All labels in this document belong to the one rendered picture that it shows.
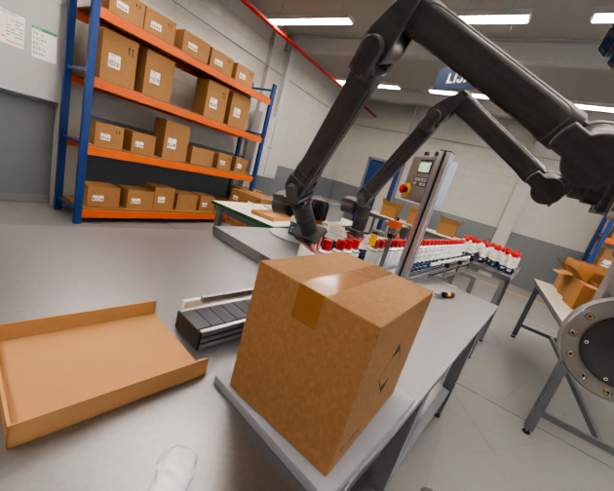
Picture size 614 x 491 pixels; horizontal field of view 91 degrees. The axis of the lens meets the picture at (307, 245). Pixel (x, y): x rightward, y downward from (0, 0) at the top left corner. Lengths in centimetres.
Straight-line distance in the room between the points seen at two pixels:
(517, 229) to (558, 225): 78
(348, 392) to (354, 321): 11
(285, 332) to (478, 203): 839
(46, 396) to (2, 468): 12
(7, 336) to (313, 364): 59
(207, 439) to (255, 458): 9
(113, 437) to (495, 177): 868
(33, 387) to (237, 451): 35
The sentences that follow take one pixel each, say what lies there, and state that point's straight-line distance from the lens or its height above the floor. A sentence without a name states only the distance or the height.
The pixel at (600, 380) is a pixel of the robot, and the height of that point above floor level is 107.
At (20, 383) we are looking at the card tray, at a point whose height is 83.
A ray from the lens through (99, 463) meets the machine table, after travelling 60.
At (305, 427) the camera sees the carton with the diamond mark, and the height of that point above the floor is 90.
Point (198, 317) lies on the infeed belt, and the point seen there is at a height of 88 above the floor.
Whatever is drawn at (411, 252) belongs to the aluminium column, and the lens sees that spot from 130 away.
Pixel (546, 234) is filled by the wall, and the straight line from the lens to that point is 881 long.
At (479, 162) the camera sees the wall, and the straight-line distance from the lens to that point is 890.
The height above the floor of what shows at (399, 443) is 45.
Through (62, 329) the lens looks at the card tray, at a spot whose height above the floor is 83.
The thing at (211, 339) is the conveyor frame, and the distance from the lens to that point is 78.
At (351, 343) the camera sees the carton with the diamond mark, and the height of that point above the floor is 108.
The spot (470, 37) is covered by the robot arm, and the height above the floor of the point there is 155.
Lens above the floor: 129
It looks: 14 degrees down
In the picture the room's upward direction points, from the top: 16 degrees clockwise
